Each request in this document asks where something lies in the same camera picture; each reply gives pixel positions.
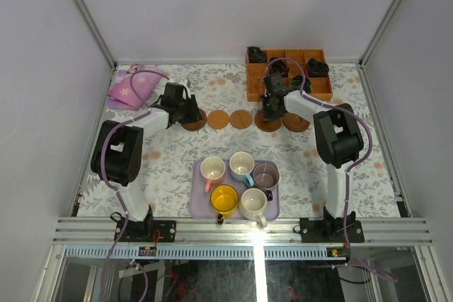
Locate blue slotted cable duct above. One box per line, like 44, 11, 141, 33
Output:
65, 245, 347, 261

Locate light blue mug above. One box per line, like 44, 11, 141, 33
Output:
229, 151, 255, 187

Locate pink folded cloth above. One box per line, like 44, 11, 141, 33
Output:
107, 64, 167, 110

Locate dark rolled sock right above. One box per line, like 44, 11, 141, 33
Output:
306, 58, 329, 78

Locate pink mug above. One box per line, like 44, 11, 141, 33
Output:
200, 156, 226, 193

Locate light wooden coaster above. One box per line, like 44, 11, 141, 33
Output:
207, 110, 229, 129
229, 110, 252, 129

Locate dark rolled sock orange dots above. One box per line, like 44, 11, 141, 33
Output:
268, 57, 289, 78

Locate purple mug black handle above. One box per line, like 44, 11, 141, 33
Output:
252, 162, 280, 202

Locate dark rolled sock green-yellow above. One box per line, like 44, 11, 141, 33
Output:
289, 74, 312, 93

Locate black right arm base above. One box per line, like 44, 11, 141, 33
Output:
293, 208, 365, 243

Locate dark rolled sock back-left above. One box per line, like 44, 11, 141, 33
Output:
247, 46, 268, 64

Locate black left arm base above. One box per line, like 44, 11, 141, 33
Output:
110, 209, 177, 243

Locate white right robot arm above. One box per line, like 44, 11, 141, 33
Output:
261, 73, 364, 242

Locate large dark wooden saucer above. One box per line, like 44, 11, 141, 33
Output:
182, 109, 207, 132

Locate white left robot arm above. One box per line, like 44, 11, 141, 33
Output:
91, 83, 202, 242

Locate yellow mug black handle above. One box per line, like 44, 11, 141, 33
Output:
210, 185, 239, 225

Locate aluminium frame rail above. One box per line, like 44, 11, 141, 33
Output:
52, 217, 433, 247

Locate cream white mug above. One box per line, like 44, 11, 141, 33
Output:
239, 188, 268, 228

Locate wooden compartment box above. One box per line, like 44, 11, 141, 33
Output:
246, 49, 333, 102

